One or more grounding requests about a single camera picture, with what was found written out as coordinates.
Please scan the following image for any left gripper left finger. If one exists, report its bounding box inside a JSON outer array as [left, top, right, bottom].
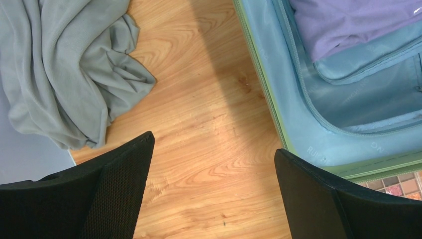
[[0, 131, 155, 239]]

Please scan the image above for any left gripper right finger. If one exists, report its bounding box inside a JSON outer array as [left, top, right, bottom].
[[274, 149, 422, 239]]

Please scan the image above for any purple shirt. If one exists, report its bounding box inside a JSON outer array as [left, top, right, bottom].
[[289, 0, 422, 62]]

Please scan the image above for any eyeshadow palette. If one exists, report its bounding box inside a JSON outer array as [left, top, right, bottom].
[[358, 171, 422, 201]]

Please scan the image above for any green suitcase blue lining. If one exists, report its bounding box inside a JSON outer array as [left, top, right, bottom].
[[234, 0, 422, 182]]

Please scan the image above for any crumpled grey-green cloth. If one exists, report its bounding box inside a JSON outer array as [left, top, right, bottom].
[[0, 0, 156, 150]]

